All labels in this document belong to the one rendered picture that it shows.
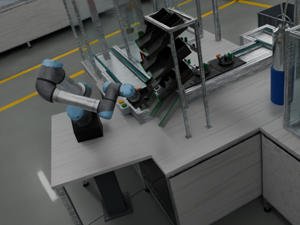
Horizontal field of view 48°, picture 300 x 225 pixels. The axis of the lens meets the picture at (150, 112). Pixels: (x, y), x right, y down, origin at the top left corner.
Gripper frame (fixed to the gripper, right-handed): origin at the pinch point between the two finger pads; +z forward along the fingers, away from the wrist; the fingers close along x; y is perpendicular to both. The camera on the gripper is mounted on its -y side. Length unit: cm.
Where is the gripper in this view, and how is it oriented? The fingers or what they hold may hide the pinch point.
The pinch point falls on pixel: (145, 101)
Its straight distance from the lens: 224.7
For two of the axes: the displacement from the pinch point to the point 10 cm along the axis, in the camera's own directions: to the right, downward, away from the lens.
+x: 5.4, 7.8, -3.2
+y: -8.0, 5.9, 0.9
